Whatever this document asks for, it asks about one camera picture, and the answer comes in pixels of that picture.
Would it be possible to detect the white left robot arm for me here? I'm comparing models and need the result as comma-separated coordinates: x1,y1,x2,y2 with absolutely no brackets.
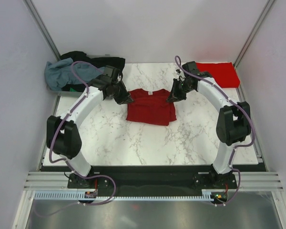
46,64,133,187

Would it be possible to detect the right corner aluminium post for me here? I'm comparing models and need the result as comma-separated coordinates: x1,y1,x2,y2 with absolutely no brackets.
233,0,276,69

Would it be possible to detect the dark red t shirt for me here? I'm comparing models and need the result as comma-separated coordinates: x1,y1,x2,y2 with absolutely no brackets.
126,89,177,126

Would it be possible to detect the white slotted cable duct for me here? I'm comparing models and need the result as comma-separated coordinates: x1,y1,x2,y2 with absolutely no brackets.
34,189,227,201

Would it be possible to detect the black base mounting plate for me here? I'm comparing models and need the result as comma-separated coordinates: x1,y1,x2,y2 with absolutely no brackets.
67,164,267,198

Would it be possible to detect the aluminium frame rail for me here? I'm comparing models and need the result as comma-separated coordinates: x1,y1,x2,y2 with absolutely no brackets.
23,172,283,191

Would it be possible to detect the folded bright red t shirt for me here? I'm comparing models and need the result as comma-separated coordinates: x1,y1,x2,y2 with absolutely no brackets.
196,62,240,88

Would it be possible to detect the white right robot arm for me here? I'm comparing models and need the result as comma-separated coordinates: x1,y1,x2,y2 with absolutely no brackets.
167,59,253,188

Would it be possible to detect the grey plastic laundry bin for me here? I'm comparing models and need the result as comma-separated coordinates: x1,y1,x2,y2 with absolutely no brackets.
46,54,123,97

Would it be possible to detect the blue grey t shirt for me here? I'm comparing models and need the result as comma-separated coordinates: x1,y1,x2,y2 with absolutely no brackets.
44,58,105,91

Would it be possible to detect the black t shirt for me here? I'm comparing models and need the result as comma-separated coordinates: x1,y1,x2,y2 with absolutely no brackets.
60,51,126,92

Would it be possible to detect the left corner aluminium post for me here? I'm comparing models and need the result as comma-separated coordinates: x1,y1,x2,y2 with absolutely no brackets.
23,0,60,60

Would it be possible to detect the corner aluminium post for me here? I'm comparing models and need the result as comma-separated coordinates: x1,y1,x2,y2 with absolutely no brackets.
23,0,60,60
233,0,276,69

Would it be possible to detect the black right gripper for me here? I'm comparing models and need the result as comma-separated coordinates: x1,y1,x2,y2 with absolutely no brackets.
167,78,194,103

